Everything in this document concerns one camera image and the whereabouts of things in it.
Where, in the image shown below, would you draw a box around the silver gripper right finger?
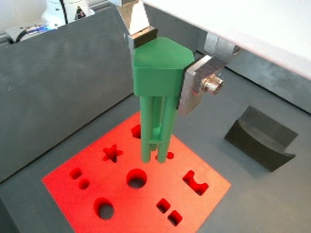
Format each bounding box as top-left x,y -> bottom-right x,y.
177,33 -> 238,115

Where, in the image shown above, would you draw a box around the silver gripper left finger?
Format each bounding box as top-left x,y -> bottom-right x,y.
117,0 -> 157,55

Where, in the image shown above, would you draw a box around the green three prong peg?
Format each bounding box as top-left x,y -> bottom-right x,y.
132,37 -> 195,163

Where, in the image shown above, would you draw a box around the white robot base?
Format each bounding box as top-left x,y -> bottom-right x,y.
5,0 -> 95,43

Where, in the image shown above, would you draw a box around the black curved foam block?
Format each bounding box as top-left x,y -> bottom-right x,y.
224,106 -> 298,172

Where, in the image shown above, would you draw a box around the red shape sorter board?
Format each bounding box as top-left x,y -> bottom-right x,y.
43,115 -> 231,233

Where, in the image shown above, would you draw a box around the dark grey foam wall panel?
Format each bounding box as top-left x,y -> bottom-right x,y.
0,5 -> 132,182

